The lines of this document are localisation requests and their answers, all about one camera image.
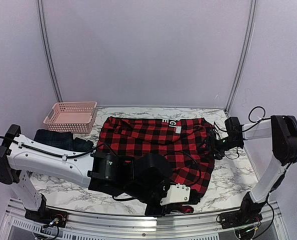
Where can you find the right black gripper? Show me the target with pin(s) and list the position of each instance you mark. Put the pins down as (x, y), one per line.
(219, 154)

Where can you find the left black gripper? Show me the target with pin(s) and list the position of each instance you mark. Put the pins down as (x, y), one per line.
(152, 211)

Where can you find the red black plaid garment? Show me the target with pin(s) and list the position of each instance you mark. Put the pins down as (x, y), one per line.
(184, 143)

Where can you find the dark green plaid garment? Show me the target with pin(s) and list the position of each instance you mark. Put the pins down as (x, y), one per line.
(63, 140)

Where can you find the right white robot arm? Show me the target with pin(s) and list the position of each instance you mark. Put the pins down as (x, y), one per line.
(281, 129)

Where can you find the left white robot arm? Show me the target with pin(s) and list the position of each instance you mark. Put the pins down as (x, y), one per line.
(97, 171)

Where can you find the pink plastic laundry basket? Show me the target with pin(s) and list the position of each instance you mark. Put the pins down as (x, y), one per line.
(74, 117)

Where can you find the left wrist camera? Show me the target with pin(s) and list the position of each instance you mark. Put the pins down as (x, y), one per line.
(151, 169)

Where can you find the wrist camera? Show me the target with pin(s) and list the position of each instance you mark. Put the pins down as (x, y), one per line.
(233, 127)
(151, 169)

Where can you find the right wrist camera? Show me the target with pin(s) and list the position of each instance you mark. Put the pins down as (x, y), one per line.
(233, 127)

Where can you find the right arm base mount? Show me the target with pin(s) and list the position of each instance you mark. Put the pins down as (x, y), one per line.
(248, 213)

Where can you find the aluminium front frame rail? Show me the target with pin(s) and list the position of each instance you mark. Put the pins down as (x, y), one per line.
(97, 226)

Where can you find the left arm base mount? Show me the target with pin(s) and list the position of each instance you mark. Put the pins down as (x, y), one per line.
(45, 214)

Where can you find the right aluminium corner post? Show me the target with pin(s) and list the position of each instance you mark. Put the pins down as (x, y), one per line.
(243, 55)

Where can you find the aluminium corner post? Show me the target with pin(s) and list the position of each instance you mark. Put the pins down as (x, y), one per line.
(243, 55)
(47, 50)

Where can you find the left aluminium corner post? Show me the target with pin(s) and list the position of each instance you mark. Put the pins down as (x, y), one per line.
(47, 50)

